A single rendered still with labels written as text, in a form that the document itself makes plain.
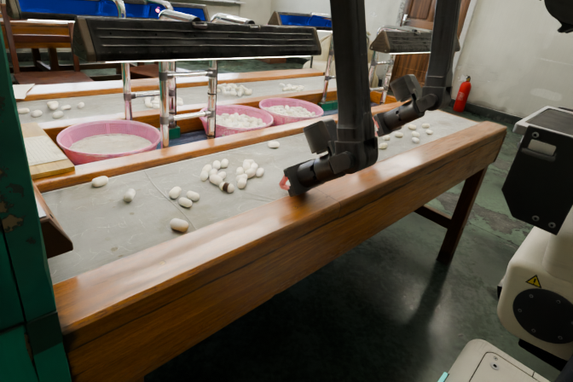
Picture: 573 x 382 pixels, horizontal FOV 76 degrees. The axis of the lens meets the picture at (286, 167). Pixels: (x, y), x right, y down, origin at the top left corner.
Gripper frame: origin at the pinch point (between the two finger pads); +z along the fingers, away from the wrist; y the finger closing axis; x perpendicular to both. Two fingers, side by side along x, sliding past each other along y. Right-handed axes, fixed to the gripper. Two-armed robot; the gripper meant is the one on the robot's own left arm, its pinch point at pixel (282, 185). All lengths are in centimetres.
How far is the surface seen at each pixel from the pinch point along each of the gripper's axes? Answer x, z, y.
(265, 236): 8.3, -11.3, 18.2
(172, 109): -38, 43, -2
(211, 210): -0.2, 2.9, 19.2
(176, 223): 0.0, -0.2, 29.4
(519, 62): -42, 58, -481
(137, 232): -1.1, 3.9, 35.4
